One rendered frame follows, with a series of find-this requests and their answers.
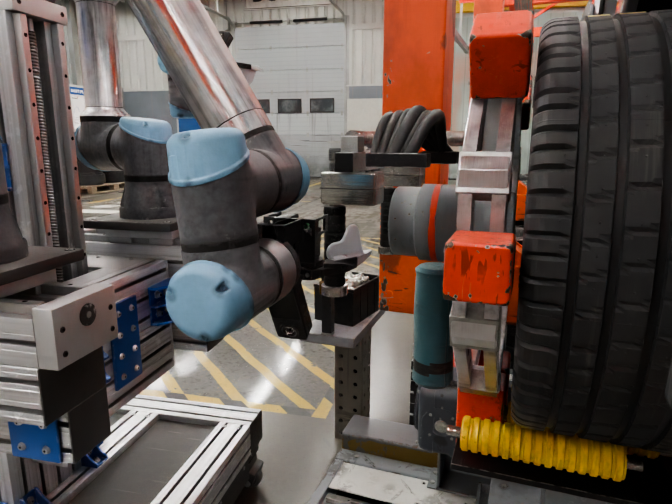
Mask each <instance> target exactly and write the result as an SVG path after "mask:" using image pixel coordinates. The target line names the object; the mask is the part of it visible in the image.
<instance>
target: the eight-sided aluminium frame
mask: <svg viewBox="0 0 672 504"><path fill-rule="evenodd" d="M523 100H524V98H502V106H501V114H500V122H499V129H498V137H497V145H496V152H485V151H480V150H481V143H482V136H483V129H484V122H485V116H486V109H487V102H488V99H472V98H471V102H470V108H469V114H468V119H467V125H466V131H465V137H464V143H463V148H462V151H460V152H459V159H458V169H457V179H456V189H455V192H456V195H457V218H456V231H457V230H466V231H473V224H474V206H475V200H479V201H491V215H490V231H489V232H500V233H506V219H507V205H508V202H509V201H510V193H511V192H515V193H517V189H518V177H520V168H521V152H522V147H520V144H521V123H522V103H523ZM516 111H517V115H516ZM515 121H516V129H515ZM514 130H515V143H514V157H513V152H512V149H513V140H514ZM512 170H513V171H512ZM511 182H512V186H511ZM507 311H508V306H499V305H489V304H480V303H469V302H460V301H452V307H451V311H450V315H449V329H450V346H453V352H454V358H455V364H456V370H457V376H458V383H457V387H458V388H460V392H464V393H470V394H476V395H482V396H489V397H495V398H497V394H498V393H499V392H500V383H501V366H502V358H503V351H505V348H506V339H507V324H506V322H507ZM481 350H483V357H484V366H479V365H478V363H479V359H480V353H481Z"/></svg>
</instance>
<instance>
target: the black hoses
mask: <svg viewBox="0 0 672 504"><path fill-rule="evenodd" d="M421 147H422V148H423V149H425V150H426V151H422V152H421V153H418V152H419V150H420V148H421ZM458 159H459V151H453V150H452V149H451V147H450V146H449V145H448V144H447V133H446V119H445V114H444V112H443V111H442V110H440V109H434V110H432V111H431V110H426V108H425V107H423V106H421V105H416V106H413V107H412V108H408V109H405V110H404V111H402V110H397V111H395V112H394V113H393V112H387V113H385V114H384V115H383V116H382V118H381V119H380V121H379V123H378V125H377V128H376V131H375V134H374V137H373V141H372V145H371V150H370V153H366V158H365V166H366V167H406V168H427V167H430V165H431V164H458Z"/></svg>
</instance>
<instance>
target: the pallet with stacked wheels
mask: <svg viewBox="0 0 672 504"><path fill-rule="evenodd" d="M77 165H78V175H79V185H80V193H85V192H88V194H96V193H103V192H111V191H118V190H124V187H125V179H124V171H100V170H95V169H91V168H89V167H87V166H85V165H84V164H83V163H82V162H81V161H80V160H79V159H78V158H77ZM107 187H110V188H107ZM119 188H120V189H119ZM108 189H110V190H108ZM82 190H87V191H82ZM100 190H105V191H100Z"/></svg>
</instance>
